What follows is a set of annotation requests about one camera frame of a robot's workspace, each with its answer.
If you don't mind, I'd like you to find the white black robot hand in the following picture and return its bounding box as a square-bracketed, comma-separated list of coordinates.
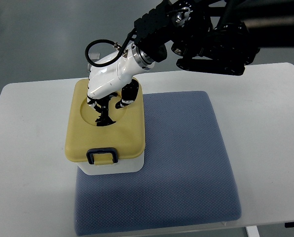
[86, 42, 155, 110]

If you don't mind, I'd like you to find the yellow storage box lid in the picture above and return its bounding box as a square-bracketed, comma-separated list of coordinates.
[65, 79, 145, 162]

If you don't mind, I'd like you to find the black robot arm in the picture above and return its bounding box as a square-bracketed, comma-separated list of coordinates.
[124, 0, 294, 76]

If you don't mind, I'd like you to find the white storage box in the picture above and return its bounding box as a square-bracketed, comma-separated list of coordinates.
[76, 152, 145, 175]

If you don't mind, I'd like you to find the upper metal floor plate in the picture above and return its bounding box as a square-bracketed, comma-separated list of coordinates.
[89, 52, 100, 62]

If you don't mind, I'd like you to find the blue grey cushion mat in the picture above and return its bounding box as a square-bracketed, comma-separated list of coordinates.
[74, 91, 241, 236]

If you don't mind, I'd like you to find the white table leg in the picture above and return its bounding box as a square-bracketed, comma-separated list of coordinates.
[245, 226, 260, 237]

